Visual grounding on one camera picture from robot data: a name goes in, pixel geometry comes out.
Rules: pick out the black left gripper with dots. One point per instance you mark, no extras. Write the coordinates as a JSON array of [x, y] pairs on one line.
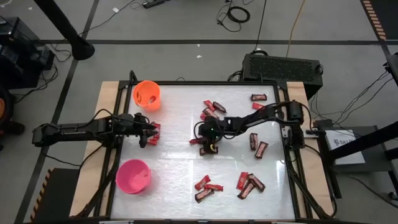
[[130, 126]]

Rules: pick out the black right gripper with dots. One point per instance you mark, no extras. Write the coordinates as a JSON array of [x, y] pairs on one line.
[[211, 130]]

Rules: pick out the red KitKat candy bar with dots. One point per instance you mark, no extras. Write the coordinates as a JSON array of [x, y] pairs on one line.
[[152, 141], [194, 141], [242, 180], [157, 128], [257, 106], [214, 187], [203, 117], [209, 105], [202, 182]]

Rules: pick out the orange plastic halloween bucket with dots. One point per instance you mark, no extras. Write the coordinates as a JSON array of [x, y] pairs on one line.
[[146, 93]]

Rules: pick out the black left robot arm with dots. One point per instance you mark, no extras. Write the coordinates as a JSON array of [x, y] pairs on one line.
[[71, 129]]

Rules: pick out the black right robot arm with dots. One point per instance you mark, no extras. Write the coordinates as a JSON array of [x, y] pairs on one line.
[[258, 116]]

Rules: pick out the pink plastic halloween bucket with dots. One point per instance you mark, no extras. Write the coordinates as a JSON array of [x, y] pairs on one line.
[[127, 180]]

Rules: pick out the white table mat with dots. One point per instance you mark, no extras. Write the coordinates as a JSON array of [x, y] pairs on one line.
[[174, 174]]

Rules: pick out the black perforated computer case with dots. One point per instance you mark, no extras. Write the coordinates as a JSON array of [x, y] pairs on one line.
[[280, 70]]

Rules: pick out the black table leg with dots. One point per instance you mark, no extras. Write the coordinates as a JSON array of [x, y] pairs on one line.
[[81, 48]]

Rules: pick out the black hazard striped floor mat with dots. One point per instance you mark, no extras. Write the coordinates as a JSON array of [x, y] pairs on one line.
[[59, 196], [388, 15]]

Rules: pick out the small black power box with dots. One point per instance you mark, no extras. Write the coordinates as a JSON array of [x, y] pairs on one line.
[[323, 124]]

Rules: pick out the black power strip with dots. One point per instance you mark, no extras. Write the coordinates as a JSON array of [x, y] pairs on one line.
[[153, 3]]

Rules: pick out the orange and black wheel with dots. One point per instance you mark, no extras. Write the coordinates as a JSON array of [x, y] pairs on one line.
[[4, 109]]

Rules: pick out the black equipment cases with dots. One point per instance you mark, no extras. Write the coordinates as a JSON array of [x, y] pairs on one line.
[[21, 56]]

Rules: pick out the white printed paper sheet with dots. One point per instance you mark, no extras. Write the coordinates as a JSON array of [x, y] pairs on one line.
[[348, 152]]

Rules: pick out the black slanted stand beam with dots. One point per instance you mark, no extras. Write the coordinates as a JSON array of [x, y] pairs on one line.
[[367, 140]]

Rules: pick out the grey side table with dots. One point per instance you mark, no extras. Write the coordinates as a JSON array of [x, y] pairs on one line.
[[373, 165]]

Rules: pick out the black metal table frame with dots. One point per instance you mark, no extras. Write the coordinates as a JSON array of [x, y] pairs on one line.
[[202, 82]]

